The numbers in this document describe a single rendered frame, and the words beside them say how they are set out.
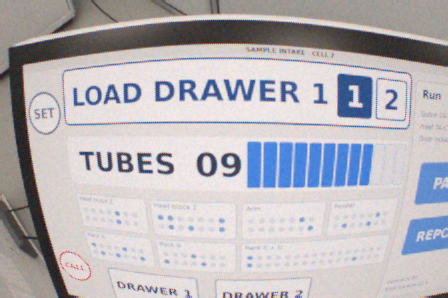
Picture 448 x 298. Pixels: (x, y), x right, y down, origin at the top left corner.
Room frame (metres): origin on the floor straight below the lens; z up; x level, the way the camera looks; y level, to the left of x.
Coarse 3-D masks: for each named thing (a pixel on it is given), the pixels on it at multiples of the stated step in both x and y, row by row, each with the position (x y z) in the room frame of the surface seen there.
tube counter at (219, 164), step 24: (192, 144) 0.18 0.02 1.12; (216, 144) 0.18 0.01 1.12; (240, 144) 0.17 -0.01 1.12; (264, 144) 0.17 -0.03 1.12; (288, 144) 0.17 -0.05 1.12; (312, 144) 0.17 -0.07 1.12; (336, 144) 0.16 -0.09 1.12; (360, 144) 0.16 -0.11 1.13; (384, 144) 0.16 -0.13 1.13; (216, 168) 0.16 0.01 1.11; (240, 168) 0.16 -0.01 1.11; (264, 168) 0.16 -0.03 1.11; (288, 168) 0.16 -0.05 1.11; (312, 168) 0.15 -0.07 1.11; (336, 168) 0.15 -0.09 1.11; (360, 168) 0.15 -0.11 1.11; (384, 168) 0.14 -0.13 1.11
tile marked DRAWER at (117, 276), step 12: (120, 276) 0.10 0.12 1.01; (132, 276) 0.10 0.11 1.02; (144, 276) 0.10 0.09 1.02; (156, 276) 0.10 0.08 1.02; (168, 276) 0.10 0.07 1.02; (180, 276) 0.10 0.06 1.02; (120, 288) 0.09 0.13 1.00; (132, 288) 0.09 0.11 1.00; (144, 288) 0.09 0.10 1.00; (156, 288) 0.09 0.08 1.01; (168, 288) 0.09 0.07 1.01; (180, 288) 0.09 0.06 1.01; (192, 288) 0.09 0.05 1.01
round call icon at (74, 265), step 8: (56, 248) 0.13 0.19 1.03; (64, 256) 0.12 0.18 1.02; (72, 256) 0.12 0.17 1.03; (80, 256) 0.12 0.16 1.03; (64, 264) 0.11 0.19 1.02; (72, 264) 0.11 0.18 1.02; (80, 264) 0.11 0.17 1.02; (88, 264) 0.11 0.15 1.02; (64, 272) 0.11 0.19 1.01; (72, 272) 0.11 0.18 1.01; (80, 272) 0.11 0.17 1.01; (88, 272) 0.11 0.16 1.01; (80, 280) 0.10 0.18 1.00; (88, 280) 0.10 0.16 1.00
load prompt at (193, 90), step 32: (128, 64) 0.23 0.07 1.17; (160, 64) 0.22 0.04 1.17; (192, 64) 0.22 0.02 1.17; (224, 64) 0.21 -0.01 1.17; (256, 64) 0.21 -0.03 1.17; (288, 64) 0.21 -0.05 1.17; (320, 64) 0.21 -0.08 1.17; (64, 96) 0.22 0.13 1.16; (96, 96) 0.22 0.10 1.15; (128, 96) 0.21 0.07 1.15; (160, 96) 0.21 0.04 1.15; (192, 96) 0.20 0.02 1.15; (224, 96) 0.20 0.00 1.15; (256, 96) 0.20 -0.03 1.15; (288, 96) 0.19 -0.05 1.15; (320, 96) 0.19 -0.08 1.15; (352, 96) 0.19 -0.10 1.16; (384, 96) 0.18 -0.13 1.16; (384, 128) 0.17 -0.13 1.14
